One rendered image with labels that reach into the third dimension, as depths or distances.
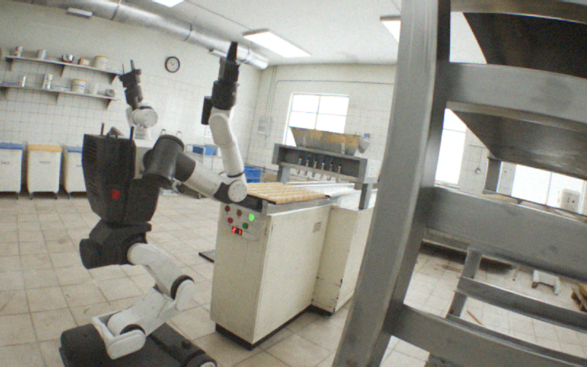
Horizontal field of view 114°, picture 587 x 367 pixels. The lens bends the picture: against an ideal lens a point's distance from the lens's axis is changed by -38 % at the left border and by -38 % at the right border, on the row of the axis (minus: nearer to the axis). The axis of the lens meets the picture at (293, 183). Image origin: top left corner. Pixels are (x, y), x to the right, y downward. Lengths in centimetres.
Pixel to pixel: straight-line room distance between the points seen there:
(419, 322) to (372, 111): 544
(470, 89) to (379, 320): 17
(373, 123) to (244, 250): 436
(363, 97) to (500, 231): 559
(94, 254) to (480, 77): 113
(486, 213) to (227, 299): 162
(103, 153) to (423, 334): 96
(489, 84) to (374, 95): 548
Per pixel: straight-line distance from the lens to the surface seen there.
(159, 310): 144
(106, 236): 114
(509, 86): 22
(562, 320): 68
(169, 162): 94
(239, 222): 151
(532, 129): 28
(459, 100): 22
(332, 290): 216
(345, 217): 200
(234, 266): 163
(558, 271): 65
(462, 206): 21
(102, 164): 102
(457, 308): 68
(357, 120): 571
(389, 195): 20
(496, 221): 21
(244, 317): 170
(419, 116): 19
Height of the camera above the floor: 116
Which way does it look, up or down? 7 degrees down
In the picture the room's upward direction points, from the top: 10 degrees clockwise
